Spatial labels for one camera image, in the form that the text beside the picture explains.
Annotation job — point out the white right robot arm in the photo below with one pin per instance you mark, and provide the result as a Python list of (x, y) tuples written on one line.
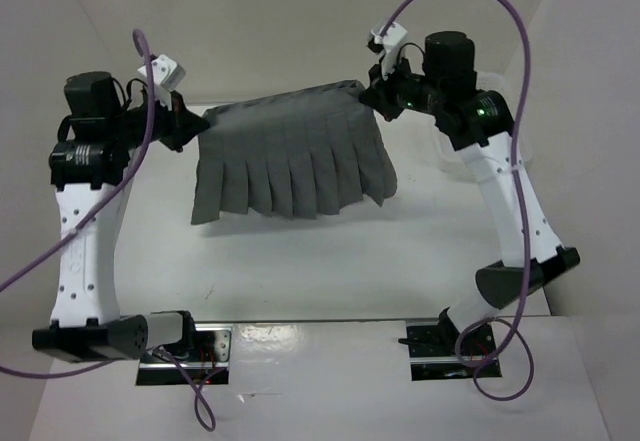
[(479, 126)]

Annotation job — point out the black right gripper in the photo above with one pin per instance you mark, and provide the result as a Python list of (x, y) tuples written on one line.
[(382, 86)]

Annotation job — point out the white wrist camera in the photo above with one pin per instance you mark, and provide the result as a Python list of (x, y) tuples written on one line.
[(386, 43), (167, 74)]

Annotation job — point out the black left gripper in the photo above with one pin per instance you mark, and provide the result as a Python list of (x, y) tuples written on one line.
[(182, 125)]

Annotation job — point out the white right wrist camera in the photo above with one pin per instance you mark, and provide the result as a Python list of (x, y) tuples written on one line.
[(386, 43)]

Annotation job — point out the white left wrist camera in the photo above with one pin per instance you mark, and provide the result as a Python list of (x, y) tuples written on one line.
[(167, 74)]

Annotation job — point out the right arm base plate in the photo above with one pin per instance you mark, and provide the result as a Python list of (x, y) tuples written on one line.
[(431, 351)]

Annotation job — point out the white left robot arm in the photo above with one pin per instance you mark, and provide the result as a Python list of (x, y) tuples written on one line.
[(99, 146)]

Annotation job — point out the grey pleated skirt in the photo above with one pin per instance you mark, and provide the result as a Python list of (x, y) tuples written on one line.
[(295, 155)]

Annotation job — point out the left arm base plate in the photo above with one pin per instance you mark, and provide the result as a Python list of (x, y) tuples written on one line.
[(206, 362)]

